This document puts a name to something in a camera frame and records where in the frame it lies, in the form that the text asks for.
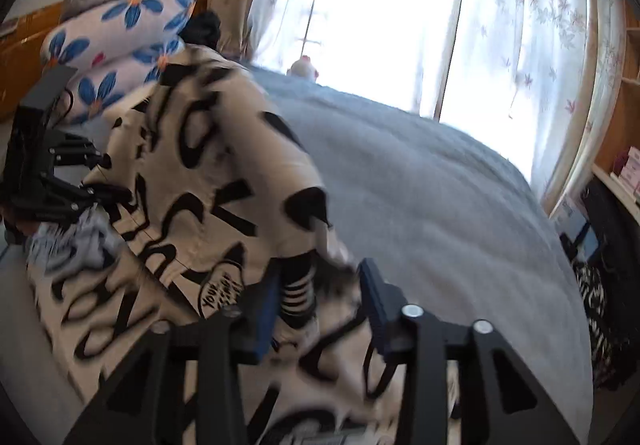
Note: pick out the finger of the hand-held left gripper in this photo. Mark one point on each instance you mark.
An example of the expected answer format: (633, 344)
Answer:
(75, 152)
(90, 197)

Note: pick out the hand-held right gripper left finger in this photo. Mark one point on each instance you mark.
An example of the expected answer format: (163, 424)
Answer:
(265, 320)

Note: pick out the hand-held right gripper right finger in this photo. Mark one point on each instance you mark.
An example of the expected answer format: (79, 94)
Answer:
(375, 310)

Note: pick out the black and white printed garment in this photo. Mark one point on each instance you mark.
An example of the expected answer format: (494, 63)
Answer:
(210, 150)

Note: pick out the light blue plush blanket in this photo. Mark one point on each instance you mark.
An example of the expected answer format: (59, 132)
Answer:
(425, 225)

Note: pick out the blue flower pillows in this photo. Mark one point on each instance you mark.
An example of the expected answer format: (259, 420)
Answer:
(115, 50)

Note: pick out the black crumpled cloth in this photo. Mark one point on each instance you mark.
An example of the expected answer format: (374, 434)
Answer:
(202, 27)

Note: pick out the white cardboard box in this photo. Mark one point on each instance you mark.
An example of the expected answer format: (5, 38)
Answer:
(565, 211)

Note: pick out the black white patterned hanging clothing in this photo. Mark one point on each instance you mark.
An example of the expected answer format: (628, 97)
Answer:
(595, 315)

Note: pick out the blue flat box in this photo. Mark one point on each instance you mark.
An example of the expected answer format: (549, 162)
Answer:
(587, 240)

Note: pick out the white plush toy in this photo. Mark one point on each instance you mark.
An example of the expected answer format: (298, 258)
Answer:
(302, 69)

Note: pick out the black bag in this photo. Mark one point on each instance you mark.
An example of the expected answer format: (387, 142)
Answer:
(607, 220)

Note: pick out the metal drying pole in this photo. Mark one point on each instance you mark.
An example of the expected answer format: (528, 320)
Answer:
(314, 10)

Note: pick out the wooden bookshelf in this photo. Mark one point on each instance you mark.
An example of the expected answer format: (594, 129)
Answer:
(607, 150)

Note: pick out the stack of pink boxes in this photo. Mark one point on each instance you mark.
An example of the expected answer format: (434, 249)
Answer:
(627, 170)

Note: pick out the white sheer floral curtain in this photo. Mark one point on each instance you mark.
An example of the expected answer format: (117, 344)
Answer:
(540, 50)

